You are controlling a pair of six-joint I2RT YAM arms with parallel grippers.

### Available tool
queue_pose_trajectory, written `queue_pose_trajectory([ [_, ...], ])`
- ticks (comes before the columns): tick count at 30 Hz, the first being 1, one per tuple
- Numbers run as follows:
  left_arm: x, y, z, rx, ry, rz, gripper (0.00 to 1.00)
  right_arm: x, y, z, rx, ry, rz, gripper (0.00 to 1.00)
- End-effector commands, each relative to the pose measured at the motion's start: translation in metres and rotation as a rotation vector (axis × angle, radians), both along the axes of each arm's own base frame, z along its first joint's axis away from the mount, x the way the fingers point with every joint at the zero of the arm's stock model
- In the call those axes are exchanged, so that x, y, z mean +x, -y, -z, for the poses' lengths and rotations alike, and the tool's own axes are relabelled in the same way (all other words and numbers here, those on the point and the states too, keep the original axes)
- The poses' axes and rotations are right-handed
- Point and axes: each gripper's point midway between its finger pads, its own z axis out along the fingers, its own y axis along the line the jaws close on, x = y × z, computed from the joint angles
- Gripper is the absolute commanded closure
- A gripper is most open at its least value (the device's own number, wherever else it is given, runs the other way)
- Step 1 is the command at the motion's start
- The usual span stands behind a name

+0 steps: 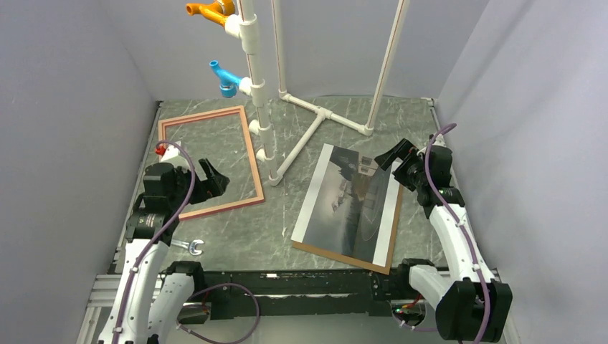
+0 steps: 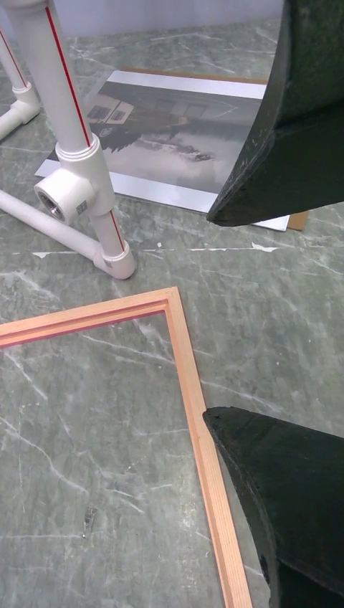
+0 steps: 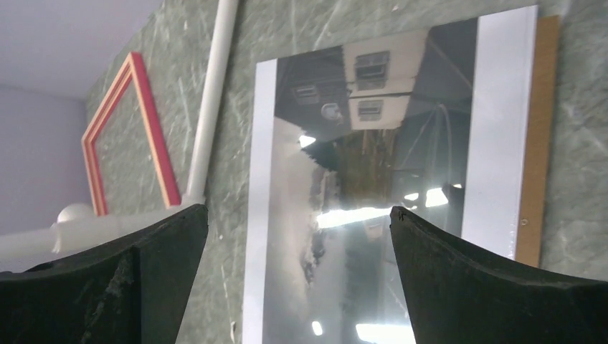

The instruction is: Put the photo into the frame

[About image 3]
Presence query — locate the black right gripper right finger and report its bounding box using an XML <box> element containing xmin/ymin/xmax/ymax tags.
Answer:
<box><xmin>390</xmin><ymin>206</ymin><xmax>607</xmax><ymax>343</ymax></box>

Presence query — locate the glossy photo with white borders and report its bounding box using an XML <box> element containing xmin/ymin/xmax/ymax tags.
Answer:
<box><xmin>242</xmin><ymin>5</ymin><xmax>539</xmax><ymax>343</ymax></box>

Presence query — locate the white PVC pipe stand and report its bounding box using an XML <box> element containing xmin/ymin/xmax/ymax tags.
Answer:
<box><xmin>1</xmin><ymin>1</ymin><xmax>239</xmax><ymax>262</ymax></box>

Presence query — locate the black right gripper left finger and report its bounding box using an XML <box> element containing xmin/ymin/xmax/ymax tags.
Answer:
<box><xmin>1</xmin><ymin>204</ymin><xmax>209</xmax><ymax>343</ymax></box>

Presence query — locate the brown cardboard backing board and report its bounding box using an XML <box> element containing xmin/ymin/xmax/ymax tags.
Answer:
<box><xmin>515</xmin><ymin>15</ymin><xmax>561</xmax><ymax>267</ymax></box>

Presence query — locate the red wooden picture frame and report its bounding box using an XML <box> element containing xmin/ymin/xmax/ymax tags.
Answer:
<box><xmin>81</xmin><ymin>52</ymin><xmax>181</xmax><ymax>216</ymax></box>

